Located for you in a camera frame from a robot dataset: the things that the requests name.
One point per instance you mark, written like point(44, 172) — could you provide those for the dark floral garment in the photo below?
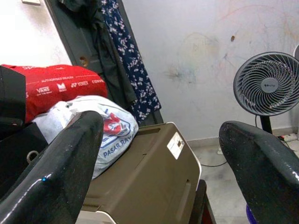
point(133, 65)

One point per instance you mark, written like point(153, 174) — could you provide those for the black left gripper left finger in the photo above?
point(53, 172)

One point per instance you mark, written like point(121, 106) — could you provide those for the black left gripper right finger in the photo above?
point(264, 172)

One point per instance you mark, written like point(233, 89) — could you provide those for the red bag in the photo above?
point(63, 86)

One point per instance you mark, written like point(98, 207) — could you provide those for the grey round floor fan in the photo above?
point(266, 84)

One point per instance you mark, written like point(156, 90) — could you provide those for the dark green hanging garment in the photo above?
point(112, 58)

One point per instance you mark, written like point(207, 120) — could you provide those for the dark olive storage box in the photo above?
point(149, 175)

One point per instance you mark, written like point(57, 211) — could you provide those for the white printed plastic bag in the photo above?
point(116, 140)

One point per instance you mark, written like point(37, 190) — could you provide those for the white power strip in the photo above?
point(289, 137)

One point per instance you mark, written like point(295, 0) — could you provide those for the black metal stand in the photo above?
point(203, 205)

